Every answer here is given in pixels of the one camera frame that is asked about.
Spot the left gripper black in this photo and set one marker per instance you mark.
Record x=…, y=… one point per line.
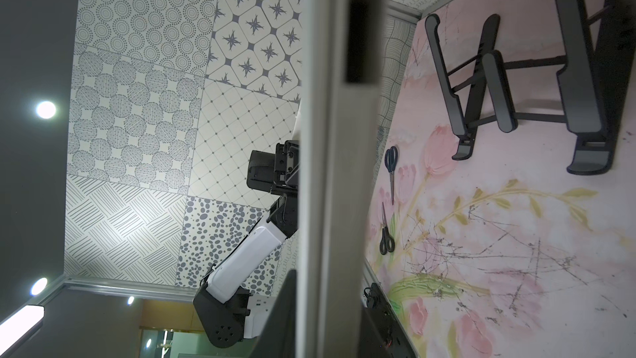
x=275, y=173

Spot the black handled scissors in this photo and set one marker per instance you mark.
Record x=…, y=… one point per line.
x=387, y=243

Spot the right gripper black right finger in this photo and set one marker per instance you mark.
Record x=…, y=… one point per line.
x=381, y=335

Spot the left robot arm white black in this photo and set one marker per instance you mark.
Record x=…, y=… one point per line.
x=228, y=312

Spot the pink floral mat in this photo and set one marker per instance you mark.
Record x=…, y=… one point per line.
x=505, y=254

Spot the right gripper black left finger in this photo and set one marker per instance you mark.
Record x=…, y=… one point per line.
x=278, y=339

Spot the silver laptop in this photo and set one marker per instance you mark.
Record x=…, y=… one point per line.
x=339, y=111

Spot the blue handled scissors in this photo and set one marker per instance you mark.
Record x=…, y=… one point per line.
x=391, y=157

